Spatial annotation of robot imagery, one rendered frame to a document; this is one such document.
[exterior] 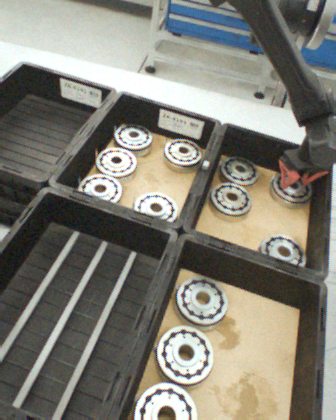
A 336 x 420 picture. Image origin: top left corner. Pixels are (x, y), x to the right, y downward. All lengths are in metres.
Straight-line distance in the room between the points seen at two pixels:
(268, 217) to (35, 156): 0.61
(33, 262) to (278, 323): 0.51
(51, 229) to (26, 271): 0.11
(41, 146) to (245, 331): 0.69
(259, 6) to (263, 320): 0.58
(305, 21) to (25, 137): 0.83
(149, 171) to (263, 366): 0.54
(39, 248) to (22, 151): 0.31
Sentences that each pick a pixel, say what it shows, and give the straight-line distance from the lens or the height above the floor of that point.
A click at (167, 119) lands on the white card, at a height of 0.89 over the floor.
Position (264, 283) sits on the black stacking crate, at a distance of 0.84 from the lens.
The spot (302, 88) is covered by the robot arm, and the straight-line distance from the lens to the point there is 0.84.
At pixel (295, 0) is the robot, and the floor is 1.17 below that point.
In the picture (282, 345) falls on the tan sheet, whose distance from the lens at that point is 0.84.
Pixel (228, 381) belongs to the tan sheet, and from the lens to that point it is 0.78.
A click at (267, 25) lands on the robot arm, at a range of 0.71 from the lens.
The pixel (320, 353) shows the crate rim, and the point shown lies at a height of 0.93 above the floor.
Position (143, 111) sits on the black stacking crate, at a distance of 1.13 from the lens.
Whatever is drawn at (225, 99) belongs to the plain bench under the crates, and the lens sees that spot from 1.60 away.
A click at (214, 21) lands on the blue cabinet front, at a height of 0.45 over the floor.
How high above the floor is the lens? 1.55
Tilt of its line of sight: 48 degrees down
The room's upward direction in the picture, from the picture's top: 11 degrees clockwise
